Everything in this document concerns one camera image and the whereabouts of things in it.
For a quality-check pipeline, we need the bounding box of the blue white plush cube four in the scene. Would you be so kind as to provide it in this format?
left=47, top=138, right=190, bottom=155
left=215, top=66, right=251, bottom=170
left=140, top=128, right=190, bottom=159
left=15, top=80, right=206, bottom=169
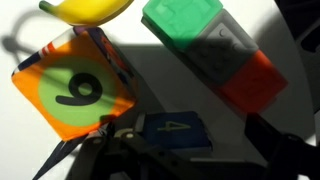
left=141, top=111, right=213, bottom=152

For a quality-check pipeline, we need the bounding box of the orange plush cube nine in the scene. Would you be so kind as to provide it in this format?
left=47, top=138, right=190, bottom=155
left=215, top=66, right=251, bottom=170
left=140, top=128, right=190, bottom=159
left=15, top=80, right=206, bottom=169
left=11, top=26, right=138, bottom=142

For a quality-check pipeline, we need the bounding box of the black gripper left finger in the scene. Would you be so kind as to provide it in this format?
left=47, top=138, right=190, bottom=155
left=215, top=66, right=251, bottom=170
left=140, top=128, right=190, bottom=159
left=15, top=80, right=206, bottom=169
left=66, top=128, right=201, bottom=180

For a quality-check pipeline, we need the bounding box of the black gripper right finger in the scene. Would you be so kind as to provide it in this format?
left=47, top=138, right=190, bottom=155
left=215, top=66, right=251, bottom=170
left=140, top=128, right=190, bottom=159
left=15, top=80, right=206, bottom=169
left=244, top=113, right=320, bottom=180

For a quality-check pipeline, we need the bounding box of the yellow toy banana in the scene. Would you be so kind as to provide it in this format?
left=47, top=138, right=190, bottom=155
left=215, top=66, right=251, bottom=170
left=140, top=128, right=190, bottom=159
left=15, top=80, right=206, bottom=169
left=38, top=0, right=135, bottom=27

